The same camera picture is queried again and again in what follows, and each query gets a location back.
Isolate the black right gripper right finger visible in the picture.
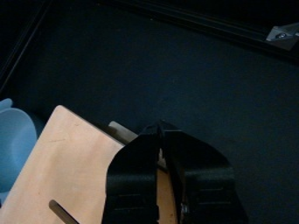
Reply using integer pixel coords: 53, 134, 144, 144
156, 119, 249, 224

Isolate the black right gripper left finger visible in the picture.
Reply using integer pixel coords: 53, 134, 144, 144
100, 123, 164, 224

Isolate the light wooden box with slot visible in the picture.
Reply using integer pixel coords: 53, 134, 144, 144
0, 104, 180, 224

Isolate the blue plastic bowl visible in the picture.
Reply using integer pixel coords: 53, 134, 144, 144
0, 98, 46, 205

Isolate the grey metal corner bracket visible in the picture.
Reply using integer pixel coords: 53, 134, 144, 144
265, 22, 299, 52

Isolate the black aluminium frame rail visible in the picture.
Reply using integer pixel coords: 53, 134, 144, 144
0, 0, 53, 95
97, 0, 299, 64

